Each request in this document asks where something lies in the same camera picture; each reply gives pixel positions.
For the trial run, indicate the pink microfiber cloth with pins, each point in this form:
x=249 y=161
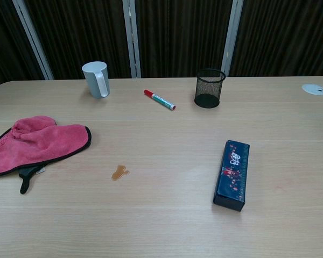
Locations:
x=40 y=141

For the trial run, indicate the red and green marker pen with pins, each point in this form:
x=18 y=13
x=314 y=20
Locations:
x=160 y=100

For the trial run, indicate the brown liquid spill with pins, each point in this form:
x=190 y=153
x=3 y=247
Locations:
x=119 y=172

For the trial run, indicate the dark blue printed box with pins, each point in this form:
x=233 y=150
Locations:
x=232 y=176

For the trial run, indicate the black mesh pen holder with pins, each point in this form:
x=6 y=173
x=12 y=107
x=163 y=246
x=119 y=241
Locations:
x=209 y=88

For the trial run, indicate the grey metal partition post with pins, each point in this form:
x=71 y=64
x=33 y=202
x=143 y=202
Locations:
x=132 y=37
x=32 y=37
x=231 y=37

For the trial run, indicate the light grey mug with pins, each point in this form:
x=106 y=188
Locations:
x=95 y=80

